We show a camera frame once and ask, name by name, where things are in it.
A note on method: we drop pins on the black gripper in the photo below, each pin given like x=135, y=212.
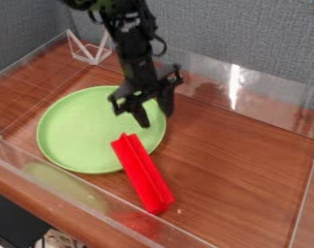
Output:
x=147, y=81

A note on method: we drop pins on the green round plate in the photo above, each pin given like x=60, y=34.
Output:
x=79, y=127

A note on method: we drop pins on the red cross-shaped bar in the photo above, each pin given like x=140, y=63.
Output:
x=151, y=186

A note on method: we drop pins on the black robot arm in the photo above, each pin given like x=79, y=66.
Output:
x=131, y=25

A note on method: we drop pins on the clear acrylic corner bracket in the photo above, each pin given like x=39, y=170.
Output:
x=89, y=53

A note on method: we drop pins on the clear acrylic enclosure wall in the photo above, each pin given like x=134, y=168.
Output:
x=237, y=158

